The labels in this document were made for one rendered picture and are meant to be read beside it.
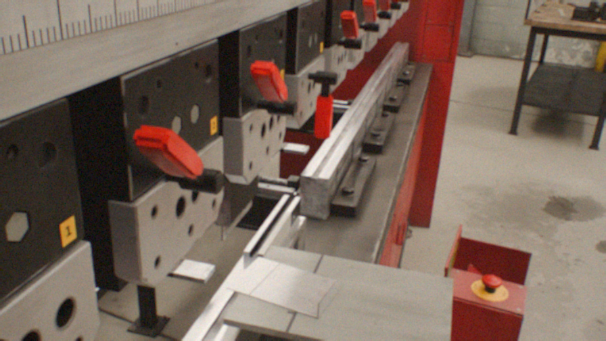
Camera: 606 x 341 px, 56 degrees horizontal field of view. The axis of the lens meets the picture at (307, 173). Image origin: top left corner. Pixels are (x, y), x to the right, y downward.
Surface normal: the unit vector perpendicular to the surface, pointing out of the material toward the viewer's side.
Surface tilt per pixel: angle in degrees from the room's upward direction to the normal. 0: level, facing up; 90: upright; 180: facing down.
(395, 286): 0
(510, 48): 90
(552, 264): 0
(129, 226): 90
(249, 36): 90
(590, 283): 0
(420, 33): 90
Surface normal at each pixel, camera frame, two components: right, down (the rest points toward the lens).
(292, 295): 0.05, -0.92
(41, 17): 0.97, 0.14
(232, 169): -0.26, 0.37
